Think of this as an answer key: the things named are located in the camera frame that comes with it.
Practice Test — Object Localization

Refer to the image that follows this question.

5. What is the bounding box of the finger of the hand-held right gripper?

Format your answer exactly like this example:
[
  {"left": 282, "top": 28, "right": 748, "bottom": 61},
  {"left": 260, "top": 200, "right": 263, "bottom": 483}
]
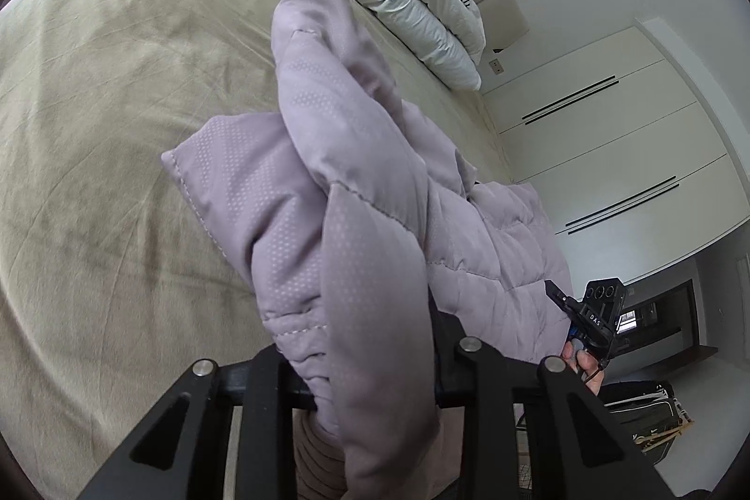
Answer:
[{"left": 545, "top": 280, "right": 578, "bottom": 317}]

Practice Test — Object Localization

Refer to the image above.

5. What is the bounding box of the bed with beige sheet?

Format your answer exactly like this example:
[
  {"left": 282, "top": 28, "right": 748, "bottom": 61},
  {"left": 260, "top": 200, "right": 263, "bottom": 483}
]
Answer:
[{"left": 0, "top": 0, "right": 517, "bottom": 500}]

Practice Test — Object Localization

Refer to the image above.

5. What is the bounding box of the dark wooden cabinet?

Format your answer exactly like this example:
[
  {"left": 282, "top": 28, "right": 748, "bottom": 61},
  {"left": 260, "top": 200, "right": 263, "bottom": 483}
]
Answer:
[{"left": 612, "top": 278, "right": 719, "bottom": 378}]

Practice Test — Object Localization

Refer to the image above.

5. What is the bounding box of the person's right hand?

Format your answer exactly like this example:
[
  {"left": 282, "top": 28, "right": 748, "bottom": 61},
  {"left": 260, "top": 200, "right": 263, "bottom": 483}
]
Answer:
[{"left": 561, "top": 342, "right": 606, "bottom": 396}]

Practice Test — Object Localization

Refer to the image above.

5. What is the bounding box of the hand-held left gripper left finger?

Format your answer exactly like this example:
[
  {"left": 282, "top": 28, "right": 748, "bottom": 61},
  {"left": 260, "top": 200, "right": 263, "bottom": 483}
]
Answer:
[{"left": 76, "top": 344, "right": 320, "bottom": 500}]

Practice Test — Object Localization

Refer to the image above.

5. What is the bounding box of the black bag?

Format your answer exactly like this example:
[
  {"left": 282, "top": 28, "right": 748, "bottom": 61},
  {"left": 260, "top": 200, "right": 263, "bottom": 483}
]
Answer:
[{"left": 598, "top": 380, "right": 695, "bottom": 460}]

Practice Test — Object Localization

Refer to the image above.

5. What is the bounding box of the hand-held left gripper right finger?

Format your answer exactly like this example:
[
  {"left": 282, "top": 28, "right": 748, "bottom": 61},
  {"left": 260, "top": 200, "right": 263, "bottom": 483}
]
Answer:
[{"left": 434, "top": 313, "right": 675, "bottom": 500}]

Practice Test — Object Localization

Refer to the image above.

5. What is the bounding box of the white built-in wardrobe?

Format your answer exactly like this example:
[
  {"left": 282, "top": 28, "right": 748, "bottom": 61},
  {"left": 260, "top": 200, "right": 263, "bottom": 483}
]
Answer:
[{"left": 480, "top": 16, "right": 750, "bottom": 290}]

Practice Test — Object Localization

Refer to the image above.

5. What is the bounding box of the mauve quilted down jacket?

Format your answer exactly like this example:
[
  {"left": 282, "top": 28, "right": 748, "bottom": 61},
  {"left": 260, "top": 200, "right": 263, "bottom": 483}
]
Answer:
[{"left": 161, "top": 0, "right": 575, "bottom": 500}]

